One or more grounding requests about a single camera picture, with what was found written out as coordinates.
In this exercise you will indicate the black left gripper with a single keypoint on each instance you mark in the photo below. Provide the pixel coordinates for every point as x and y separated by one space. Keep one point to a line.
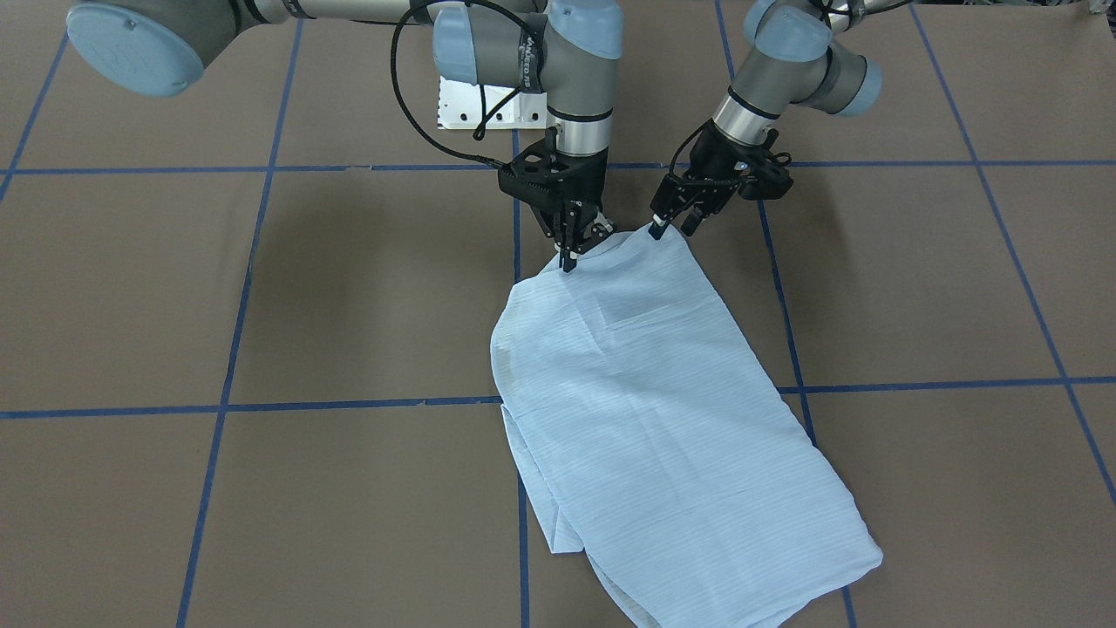
712 160

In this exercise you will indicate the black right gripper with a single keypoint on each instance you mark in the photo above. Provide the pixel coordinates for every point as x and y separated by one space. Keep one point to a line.
586 180

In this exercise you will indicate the light blue button-up shirt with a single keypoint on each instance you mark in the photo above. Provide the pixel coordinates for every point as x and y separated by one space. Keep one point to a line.
649 437

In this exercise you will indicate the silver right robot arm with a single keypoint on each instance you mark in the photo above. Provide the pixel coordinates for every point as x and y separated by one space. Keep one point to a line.
566 52

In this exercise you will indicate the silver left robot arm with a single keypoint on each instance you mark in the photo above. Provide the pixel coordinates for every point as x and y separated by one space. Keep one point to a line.
795 59

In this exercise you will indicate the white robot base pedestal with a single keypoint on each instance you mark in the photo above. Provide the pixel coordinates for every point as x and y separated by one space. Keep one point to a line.
462 106

